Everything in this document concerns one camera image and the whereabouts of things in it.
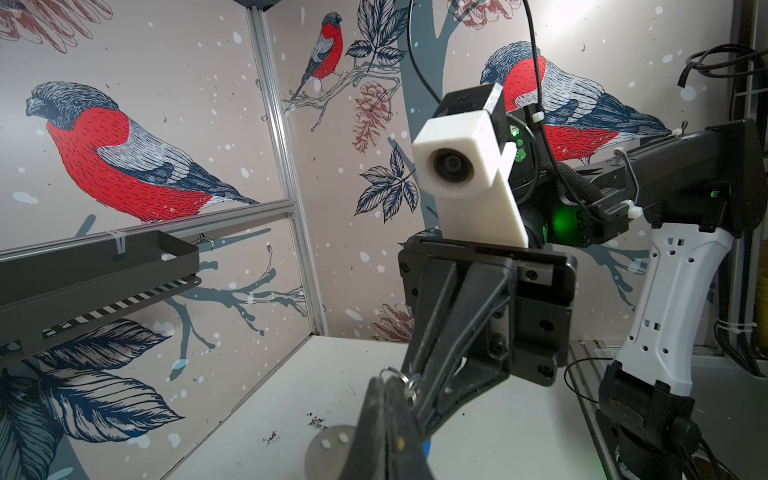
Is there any horizontal aluminium frame bar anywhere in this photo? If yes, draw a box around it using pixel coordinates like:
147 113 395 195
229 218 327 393
1 200 297 261

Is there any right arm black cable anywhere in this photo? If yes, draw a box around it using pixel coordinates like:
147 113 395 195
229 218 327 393
406 0 601 205

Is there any black hanging wire basket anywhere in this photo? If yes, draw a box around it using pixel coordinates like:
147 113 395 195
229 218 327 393
1 230 201 367

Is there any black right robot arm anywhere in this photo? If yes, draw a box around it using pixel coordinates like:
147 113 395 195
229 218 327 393
400 118 767 479

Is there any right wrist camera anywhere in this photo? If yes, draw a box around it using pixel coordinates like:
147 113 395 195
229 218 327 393
412 84 528 248

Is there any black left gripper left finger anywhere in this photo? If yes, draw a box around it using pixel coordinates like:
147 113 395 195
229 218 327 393
339 377 388 480

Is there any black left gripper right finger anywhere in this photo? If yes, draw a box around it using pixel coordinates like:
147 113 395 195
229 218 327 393
384 377 433 480

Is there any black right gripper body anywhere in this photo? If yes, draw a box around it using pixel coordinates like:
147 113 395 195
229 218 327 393
398 237 577 386

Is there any silver metal carabiner keyring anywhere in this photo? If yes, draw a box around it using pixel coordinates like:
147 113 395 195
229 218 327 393
304 365 421 480

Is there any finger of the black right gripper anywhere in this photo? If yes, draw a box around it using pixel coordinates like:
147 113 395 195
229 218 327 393
403 258 458 375
412 260 516 440

